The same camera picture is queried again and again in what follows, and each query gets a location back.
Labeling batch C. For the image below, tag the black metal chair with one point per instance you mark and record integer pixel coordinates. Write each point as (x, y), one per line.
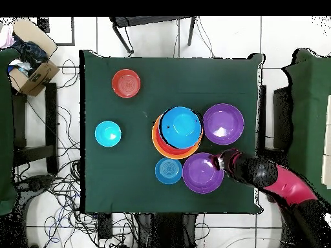
(144, 20)

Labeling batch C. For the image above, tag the purple bowl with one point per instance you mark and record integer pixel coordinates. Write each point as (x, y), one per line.
(223, 124)
(201, 175)

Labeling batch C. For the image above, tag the white box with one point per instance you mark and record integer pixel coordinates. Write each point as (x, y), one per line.
(328, 129)

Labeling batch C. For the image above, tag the cardboard box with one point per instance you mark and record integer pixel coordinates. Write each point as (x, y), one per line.
(38, 77)

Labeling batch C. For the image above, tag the black floor box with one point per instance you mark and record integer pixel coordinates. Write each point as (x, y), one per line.
(43, 24)

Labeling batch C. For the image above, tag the large orange bowl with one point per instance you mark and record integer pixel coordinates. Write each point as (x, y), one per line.
(168, 156)

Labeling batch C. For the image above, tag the dark blue cloth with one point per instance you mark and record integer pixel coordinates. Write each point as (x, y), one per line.
(31, 53)

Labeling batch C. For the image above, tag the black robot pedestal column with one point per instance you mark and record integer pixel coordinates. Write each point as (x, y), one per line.
(168, 230)

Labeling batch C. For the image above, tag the pale pink cloth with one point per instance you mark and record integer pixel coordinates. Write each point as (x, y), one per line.
(6, 37)

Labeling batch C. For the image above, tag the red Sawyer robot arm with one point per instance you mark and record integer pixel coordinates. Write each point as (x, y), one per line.
(292, 186)

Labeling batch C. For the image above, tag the black bench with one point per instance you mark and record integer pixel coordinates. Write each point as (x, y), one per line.
(51, 116)

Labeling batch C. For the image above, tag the dark green tablecloth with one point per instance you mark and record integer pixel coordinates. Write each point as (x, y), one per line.
(103, 64)

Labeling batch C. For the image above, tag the glossy red bowl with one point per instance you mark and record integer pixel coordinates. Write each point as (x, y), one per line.
(165, 147)

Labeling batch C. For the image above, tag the large blue bowl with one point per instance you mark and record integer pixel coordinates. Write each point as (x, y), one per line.
(181, 128)

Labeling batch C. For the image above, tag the cyan ribbed bowl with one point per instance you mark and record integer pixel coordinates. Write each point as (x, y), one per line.
(107, 133)

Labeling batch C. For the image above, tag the black power adapter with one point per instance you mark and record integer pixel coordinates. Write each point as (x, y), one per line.
(104, 226)

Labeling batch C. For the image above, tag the dark grey pedestal foot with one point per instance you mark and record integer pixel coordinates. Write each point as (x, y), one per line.
(36, 183)

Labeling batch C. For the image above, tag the green cloth covered table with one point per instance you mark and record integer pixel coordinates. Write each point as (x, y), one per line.
(307, 116)
(6, 129)

